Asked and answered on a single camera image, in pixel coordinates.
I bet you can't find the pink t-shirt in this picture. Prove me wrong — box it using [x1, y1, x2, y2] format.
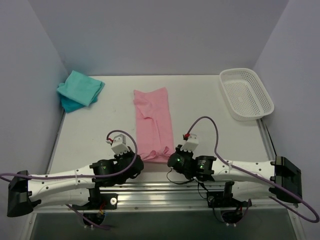
[133, 87, 175, 164]

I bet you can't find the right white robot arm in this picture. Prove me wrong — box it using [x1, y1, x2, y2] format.
[167, 145, 303, 207]

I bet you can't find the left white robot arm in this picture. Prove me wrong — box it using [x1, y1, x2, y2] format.
[7, 149, 144, 218]

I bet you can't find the white perforated plastic basket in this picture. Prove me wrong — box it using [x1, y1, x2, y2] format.
[219, 68, 275, 122]

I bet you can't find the teal folded t-shirt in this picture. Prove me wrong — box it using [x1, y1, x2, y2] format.
[56, 70, 105, 113]

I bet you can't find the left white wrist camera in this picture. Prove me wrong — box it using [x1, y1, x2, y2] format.
[106, 134, 130, 156]

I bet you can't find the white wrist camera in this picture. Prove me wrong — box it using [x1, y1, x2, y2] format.
[106, 134, 130, 156]
[180, 133, 199, 153]

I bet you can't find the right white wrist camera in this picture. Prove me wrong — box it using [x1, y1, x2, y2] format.
[180, 133, 199, 153]

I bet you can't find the black thin wire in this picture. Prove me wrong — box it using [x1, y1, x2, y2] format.
[166, 168, 208, 201]

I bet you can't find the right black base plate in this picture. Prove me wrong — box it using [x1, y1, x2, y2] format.
[206, 191, 252, 209]

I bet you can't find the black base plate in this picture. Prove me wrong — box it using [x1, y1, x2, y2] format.
[72, 193, 118, 211]
[206, 191, 252, 209]

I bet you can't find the aluminium rail frame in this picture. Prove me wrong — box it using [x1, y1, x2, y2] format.
[21, 117, 300, 240]

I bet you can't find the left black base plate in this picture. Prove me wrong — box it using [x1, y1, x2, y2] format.
[72, 193, 118, 211]

